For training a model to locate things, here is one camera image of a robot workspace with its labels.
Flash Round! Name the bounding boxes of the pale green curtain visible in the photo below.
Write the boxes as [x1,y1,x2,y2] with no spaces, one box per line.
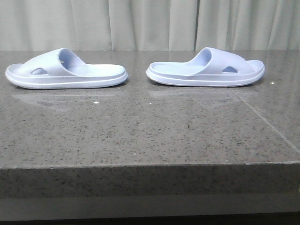
[0,0,300,51]

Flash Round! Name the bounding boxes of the light blue slipper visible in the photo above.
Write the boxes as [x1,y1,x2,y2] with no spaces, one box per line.
[146,47,265,87]
[6,48,128,89]

